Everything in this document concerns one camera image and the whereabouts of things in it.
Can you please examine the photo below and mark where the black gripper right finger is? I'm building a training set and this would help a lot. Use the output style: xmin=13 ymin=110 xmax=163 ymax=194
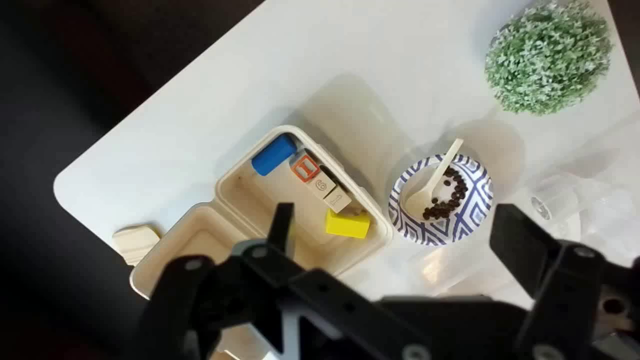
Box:
xmin=487 ymin=201 xmax=640 ymax=360

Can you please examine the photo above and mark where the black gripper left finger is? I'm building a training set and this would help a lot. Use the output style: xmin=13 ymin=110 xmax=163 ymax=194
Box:
xmin=135 ymin=199 xmax=376 ymax=360

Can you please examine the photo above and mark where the cream plastic spoon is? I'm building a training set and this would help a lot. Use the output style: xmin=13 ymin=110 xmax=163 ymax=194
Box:
xmin=404 ymin=135 xmax=466 ymax=214

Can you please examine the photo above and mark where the beige clamshell takeaway pack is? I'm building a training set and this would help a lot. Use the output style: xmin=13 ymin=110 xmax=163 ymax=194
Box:
xmin=128 ymin=123 xmax=396 ymax=301

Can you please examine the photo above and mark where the blue patterned paper bowl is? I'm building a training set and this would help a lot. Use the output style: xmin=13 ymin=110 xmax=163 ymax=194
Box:
xmin=385 ymin=152 xmax=496 ymax=247

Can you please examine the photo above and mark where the pile of dark beans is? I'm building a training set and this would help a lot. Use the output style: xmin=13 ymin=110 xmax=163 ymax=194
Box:
xmin=422 ymin=165 xmax=470 ymax=223

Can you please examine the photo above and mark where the clear plastic cup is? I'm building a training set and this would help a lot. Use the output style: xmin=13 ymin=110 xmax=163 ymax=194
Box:
xmin=527 ymin=175 xmax=587 ymax=225

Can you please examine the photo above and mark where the rounded wooden block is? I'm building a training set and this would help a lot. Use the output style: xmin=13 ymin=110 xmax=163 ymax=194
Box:
xmin=109 ymin=223 xmax=163 ymax=267

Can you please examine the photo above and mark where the blue block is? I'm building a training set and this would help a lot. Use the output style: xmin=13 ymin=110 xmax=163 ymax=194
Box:
xmin=249 ymin=131 xmax=300 ymax=178

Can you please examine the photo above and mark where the yellow block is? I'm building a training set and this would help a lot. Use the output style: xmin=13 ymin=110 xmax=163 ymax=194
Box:
xmin=323 ymin=207 xmax=371 ymax=242

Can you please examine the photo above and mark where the red framed wooden block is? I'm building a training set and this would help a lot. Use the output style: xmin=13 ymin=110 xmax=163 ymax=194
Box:
xmin=289 ymin=152 xmax=323 ymax=183

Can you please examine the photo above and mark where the small green potted plant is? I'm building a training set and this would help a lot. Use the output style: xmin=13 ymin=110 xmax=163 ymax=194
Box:
xmin=484 ymin=0 xmax=613 ymax=116

